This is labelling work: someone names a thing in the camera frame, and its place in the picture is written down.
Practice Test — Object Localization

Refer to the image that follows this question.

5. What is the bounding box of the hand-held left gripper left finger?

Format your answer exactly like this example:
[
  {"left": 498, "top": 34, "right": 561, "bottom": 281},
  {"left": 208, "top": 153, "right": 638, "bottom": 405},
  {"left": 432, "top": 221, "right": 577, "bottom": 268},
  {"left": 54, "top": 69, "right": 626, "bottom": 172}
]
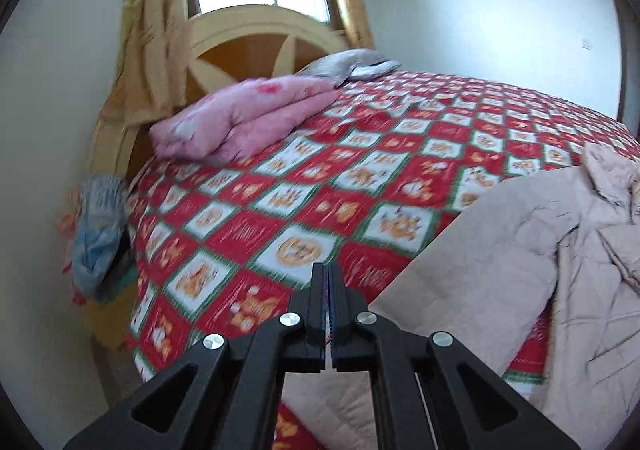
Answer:
[{"left": 63, "top": 262, "right": 329, "bottom": 450}]

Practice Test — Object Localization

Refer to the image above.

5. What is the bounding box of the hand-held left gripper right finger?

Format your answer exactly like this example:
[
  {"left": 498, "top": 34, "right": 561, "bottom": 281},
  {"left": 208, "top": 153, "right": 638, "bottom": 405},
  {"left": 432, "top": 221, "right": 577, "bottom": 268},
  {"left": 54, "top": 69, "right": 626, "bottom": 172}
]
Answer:
[{"left": 328, "top": 262, "right": 584, "bottom": 450}]

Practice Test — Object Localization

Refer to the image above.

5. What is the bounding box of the beige quilted blanket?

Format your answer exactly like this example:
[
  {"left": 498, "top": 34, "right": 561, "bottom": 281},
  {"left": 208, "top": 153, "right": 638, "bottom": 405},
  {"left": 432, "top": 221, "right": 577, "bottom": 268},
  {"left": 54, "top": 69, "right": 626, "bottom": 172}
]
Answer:
[{"left": 280, "top": 142, "right": 640, "bottom": 450}]

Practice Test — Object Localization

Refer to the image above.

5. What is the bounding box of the pile of clothes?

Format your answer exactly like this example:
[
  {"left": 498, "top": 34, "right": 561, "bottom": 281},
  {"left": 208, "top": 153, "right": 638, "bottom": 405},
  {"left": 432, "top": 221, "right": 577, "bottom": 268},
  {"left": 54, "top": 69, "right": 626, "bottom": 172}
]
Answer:
[{"left": 57, "top": 174, "right": 138, "bottom": 303}]

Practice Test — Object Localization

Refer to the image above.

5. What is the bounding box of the red checkered cartoon bed sheet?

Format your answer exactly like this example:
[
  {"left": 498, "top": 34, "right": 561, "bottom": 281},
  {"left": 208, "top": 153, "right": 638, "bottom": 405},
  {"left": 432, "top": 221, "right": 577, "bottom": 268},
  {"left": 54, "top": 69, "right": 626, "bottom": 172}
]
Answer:
[{"left": 125, "top": 70, "right": 640, "bottom": 450}]

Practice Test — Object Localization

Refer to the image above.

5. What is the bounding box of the pink folded quilt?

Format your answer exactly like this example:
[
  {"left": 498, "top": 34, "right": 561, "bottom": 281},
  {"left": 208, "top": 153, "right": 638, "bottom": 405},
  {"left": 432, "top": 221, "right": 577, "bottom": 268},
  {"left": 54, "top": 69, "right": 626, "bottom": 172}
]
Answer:
[{"left": 149, "top": 76, "right": 340, "bottom": 165}]

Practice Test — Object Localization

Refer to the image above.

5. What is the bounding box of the grey pillow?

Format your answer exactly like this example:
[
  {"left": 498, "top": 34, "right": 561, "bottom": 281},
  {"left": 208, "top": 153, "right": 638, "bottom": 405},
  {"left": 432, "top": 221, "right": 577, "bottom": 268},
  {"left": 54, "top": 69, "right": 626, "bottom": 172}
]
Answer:
[{"left": 294, "top": 49, "right": 402, "bottom": 88}]

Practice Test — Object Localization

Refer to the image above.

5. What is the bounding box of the cream wooden headboard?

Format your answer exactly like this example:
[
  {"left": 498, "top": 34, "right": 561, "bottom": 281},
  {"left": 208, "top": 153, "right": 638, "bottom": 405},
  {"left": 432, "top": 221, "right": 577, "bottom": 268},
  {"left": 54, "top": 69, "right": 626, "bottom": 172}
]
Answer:
[{"left": 89, "top": 4, "right": 351, "bottom": 181}]

